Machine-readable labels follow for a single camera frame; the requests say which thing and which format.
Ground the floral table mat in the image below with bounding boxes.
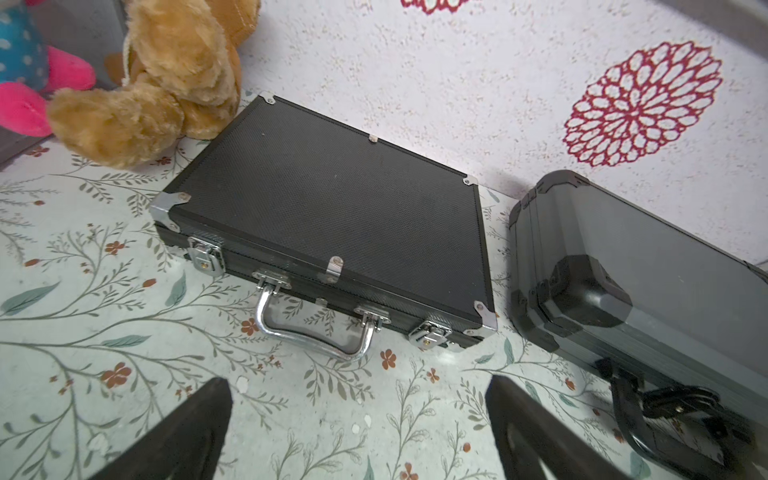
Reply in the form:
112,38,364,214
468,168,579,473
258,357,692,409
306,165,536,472
0,89,768,480

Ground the brown teddy bear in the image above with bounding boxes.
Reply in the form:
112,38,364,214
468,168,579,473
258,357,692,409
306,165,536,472
46,0,261,170

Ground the black poker case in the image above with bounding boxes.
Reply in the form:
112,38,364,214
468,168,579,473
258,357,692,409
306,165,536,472
149,92,498,361

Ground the grey poker case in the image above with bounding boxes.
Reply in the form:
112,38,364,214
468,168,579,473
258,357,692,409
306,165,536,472
508,170,767,479

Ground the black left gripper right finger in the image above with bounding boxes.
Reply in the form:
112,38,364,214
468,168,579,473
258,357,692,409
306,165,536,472
485,376,627,480

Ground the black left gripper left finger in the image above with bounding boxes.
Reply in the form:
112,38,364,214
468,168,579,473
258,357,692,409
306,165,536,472
93,377,233,479

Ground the upper pink white plush doll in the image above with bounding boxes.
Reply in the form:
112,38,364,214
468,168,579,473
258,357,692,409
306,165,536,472
1,1,96,137

